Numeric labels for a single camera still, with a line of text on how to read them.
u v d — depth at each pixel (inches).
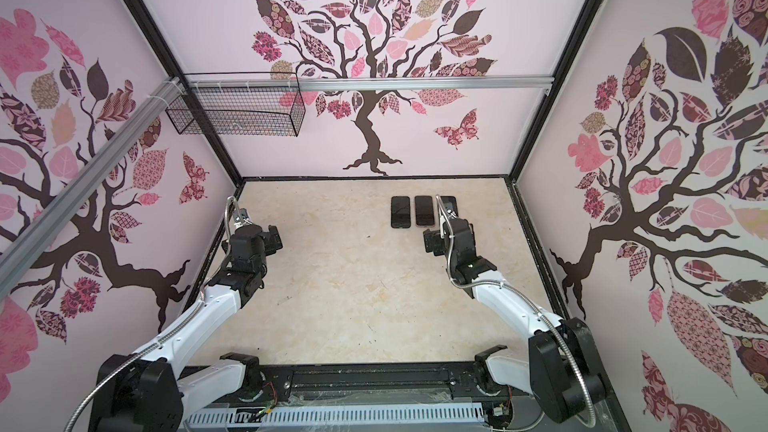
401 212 44.8
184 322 18.7
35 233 20.6
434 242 30.7
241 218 26.4
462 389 28.7
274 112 31.9
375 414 30.5
